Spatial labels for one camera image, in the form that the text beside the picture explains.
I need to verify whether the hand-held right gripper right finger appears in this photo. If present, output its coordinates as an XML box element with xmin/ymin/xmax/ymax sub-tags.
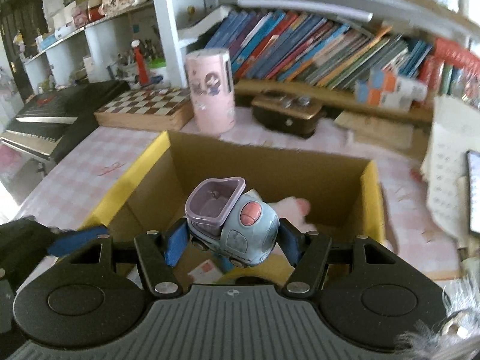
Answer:
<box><xmin>278</xmin><ymin>219</ymin><xmax>407</xmax><ymax>296</ymax></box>

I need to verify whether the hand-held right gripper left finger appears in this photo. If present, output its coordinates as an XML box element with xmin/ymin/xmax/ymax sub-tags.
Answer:
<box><xmin>56</xmin><ymin>218</ymin><xmax>188</xmax><ymax>296</ymax></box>

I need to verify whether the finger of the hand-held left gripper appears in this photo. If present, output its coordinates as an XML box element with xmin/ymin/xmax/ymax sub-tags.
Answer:
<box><xmin>47</xmin><ymin>226</ymin><xmax>109</xmax><ymax>257</ymax></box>

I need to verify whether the pink plush toy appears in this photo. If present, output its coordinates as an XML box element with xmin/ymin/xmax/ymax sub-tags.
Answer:
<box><xmin>268</xmin><ymin>197</ymin><xmax>316</xmax><ymax>233</ymax></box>

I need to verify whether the grey purple toy truck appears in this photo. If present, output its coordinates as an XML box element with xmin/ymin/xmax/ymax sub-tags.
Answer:
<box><xmin>185</xmin><ymin>177</ymin><xmax>280</xmax><ymax>269</ymax></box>

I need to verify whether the yellow tape roll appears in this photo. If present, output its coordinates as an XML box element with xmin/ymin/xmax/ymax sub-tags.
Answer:
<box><xmin>217</xmin><ymin>268</ymin><xmax>280</xmax><ymax>286</ymax></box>

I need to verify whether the yellow cardboard box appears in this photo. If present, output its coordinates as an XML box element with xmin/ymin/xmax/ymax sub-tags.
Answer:
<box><xmin>80</xmin><ymin>131</ymin><xmax>387</xmax><ymax>289</ymax></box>

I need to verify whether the pink checkered desktop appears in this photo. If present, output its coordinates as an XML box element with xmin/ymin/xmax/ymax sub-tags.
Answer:
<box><xmin>15</xmin><ymin>107</ymin><xmax>469</xmax><ymax>282</ymax></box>

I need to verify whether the red white small packet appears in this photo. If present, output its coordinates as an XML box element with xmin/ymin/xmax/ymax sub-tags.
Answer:
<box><xmin>187</xmin><ymin>259</ymin><xmax>222</xmax><ymax>284</ymax></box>

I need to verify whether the dark brown wooden box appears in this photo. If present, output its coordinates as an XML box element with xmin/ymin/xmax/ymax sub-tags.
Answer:
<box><xmin>251</xmin><ymin>91</ymin><xmax>325</xmax><ymax>139</ymax></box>

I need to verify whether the black electronic keyboard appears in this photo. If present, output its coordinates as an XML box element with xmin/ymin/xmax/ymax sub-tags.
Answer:
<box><xmin>0</xmin><ymin>80</ymin><xmax>130</xmax><ymax>164</ymax></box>

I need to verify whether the flat wooden board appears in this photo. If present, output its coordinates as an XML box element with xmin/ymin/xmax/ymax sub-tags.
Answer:
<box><xmin>334</xmin><ymin>110</ymin><xmax>415</xmax><ymax>151</ymax></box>

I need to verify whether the wooden chessboard box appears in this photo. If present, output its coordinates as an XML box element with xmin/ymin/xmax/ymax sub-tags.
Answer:
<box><xmin>94</xmin><ymin>87</ymin><xmax>194</xmax><ymax>132</ymax></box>

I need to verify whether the pink cartoon canister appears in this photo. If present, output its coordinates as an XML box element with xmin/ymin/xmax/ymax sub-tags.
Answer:
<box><xmin>185</xmin><ymin>48</ymin><xmax>236</xmax><ymax>134</ymax></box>

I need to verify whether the orange white small box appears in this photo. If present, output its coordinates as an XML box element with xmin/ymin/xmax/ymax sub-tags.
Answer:
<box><xmin>369</xmin><ymin>69</ymin><xmax>428</xmax><ymax>100</ymax></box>
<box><xmin>354</xmin><ymin>79</ymin><xmax>411</xmax><ymax>111</ymax></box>

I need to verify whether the white jar green lid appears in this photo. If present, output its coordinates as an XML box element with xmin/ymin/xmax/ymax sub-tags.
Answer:
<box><xmin>148</xmin><ymin>60</ymin><xmax>168</xmax><ymax>88</ymax></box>

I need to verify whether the pen holder with pens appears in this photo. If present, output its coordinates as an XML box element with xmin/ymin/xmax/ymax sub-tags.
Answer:
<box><xmin>110</xmin><ymin>50</ymin><xmax>140</xmax><ymax>87</ymax></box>

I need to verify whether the grey furry cloth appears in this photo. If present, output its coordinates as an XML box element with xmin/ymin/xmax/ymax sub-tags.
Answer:
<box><xmin>394</xmin><ymin>281</ymin><xmax>480</xmax><ymax>360</ymax></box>

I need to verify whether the smartphone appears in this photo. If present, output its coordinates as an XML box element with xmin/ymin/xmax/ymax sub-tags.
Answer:
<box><xmin>466</xmin><ymin>150</ymin><xmax>480</xmax><ymax>235</ymax></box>

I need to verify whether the long row of colourful books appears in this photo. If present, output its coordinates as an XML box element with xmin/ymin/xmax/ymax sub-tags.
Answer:
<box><xmin>204</xmin><ymin>7</ymin><xmax>480</xmax><ymax>100</ymax></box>

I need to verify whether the white bookshelf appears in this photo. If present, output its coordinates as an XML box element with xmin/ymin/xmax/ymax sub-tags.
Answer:
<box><xmin>22</xmin><ymin>0</ymin><xmax>480</xmax><ymax>128</ymax></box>

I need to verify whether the pink tin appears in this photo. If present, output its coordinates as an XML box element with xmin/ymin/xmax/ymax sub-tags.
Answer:
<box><xmin>71</xmin><ymin>5</ymin><xmax>89</xmax><ymax>27</ymax></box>

